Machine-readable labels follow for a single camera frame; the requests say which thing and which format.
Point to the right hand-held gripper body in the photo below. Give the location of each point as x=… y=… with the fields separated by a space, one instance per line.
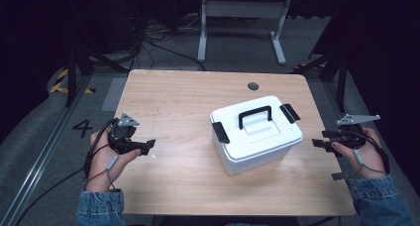
x=350 y=133

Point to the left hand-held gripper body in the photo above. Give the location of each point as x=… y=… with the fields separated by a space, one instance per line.
x=123 y=136

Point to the white storage box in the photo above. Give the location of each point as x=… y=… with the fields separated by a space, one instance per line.
x=261 y=155

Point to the person's right hand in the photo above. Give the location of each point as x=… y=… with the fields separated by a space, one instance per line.
x=368 y=156

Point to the person's left hand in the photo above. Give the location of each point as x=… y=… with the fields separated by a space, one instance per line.
x=106 y=165

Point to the black tripod stand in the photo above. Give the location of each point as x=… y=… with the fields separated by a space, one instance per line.
x=82 y=59
x=333 y=70

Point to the person's right denim sleeve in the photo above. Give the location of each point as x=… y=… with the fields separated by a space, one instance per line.
x=379 y=201

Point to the person's denim sleeve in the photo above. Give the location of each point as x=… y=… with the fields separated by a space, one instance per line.
x=100 y=207
x=379 y=201

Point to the person's left denim sleeve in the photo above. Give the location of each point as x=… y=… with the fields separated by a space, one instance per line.
x=100 y=207

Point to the metal floor rail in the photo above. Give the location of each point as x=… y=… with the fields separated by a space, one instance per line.
x=36 y=160

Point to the white metal table frame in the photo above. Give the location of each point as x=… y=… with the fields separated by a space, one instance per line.
x=242 y=27

